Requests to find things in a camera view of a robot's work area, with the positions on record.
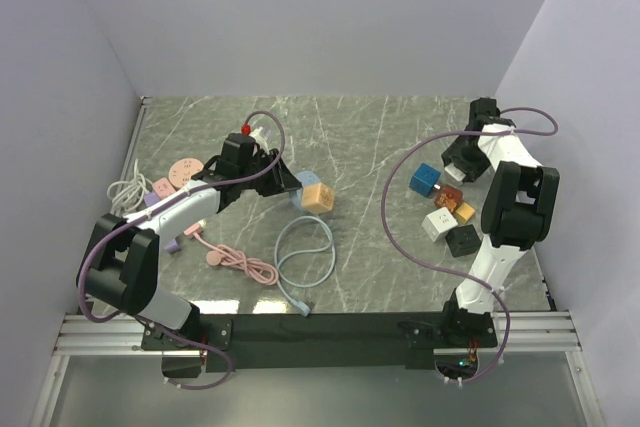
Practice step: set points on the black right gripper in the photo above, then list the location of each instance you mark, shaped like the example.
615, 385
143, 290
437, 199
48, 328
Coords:
472, 170

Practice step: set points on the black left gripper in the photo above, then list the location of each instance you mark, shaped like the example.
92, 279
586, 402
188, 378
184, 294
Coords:
282, 180

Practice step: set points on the light blue round socket base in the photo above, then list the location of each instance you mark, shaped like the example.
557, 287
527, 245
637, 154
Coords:
306, 178

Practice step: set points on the yellow patterned cube socket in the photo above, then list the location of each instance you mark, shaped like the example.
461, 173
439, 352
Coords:
317, 198

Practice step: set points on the blue cube socket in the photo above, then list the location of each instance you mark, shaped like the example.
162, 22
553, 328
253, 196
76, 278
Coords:
425, 180

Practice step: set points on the brown patterned cube socket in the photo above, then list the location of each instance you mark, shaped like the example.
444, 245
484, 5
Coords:
448, 197

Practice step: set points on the small orange cube plug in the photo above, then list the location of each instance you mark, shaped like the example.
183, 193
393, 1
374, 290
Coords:
464, 213

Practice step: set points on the black cube socket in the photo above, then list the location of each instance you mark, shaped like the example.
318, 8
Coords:
463, 240

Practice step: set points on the pink round socket base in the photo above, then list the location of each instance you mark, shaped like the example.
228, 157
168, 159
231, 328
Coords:
181, 171

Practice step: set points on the pink power strip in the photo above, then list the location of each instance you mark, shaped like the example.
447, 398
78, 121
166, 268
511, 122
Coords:
164, 188

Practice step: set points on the purple USB power strip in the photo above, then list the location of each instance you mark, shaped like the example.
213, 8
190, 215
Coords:
150, 199

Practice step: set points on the white patterned cube socket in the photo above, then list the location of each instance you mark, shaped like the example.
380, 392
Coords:
454, 173

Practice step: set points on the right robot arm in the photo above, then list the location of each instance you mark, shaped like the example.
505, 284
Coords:
517, 211

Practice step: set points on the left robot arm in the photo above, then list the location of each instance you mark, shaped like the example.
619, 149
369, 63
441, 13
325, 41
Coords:
121, 265

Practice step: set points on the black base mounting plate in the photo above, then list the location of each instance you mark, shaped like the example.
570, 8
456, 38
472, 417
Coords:
261, 341

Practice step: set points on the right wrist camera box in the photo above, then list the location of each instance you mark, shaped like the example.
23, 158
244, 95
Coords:
482, 111

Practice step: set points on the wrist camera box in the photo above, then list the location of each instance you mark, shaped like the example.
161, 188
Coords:
237, 151
482, 111

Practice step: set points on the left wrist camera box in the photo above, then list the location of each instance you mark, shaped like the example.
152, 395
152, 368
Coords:
237, 151

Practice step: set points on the aluminium rail frame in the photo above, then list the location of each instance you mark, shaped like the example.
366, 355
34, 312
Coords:
125, 335

